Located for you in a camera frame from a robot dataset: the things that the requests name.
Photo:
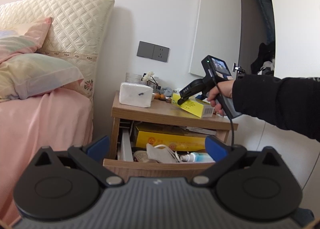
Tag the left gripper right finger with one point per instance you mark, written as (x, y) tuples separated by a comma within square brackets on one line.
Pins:
[(225, 157)]

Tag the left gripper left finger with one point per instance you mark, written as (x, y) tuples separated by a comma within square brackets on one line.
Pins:
[(89, 159)]

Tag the yellow white medicine box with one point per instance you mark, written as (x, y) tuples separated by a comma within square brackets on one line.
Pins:
[(194, 106)]

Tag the black sleeved right forearm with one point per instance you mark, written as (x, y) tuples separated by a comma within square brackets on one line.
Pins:
[(291, 104)]

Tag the wooden drawer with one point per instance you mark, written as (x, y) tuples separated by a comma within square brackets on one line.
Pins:
[(131, 161)]

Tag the person right hand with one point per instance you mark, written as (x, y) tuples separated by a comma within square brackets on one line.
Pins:
[(217, 95)]

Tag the white wardrobe door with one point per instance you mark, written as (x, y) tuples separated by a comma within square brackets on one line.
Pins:
[(218, 33)]

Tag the pink bed sheet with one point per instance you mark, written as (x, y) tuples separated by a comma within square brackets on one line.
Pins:
[(59, 119)]

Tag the long yellow box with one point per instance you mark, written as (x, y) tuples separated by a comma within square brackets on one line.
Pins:
[(174, 137)]

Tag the orange wooden gourd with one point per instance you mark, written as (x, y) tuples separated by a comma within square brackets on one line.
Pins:
[(160, 96)]

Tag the white face mask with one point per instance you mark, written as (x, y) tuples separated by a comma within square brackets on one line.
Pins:
[(162, 154)]

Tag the wooden nightstand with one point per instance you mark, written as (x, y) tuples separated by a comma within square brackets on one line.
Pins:
[(161, 112)]

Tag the white tissue pack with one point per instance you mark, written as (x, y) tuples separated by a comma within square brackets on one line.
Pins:
[(134, 94)]

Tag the pastel pillow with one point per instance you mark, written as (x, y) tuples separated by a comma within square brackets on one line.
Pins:
[(27, 75)]

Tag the cream quilted headboard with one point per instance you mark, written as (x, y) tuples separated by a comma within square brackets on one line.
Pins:
[(76, 34)]

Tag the grey wall socket panel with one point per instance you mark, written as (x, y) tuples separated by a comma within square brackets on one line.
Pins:
[(153, 51)]

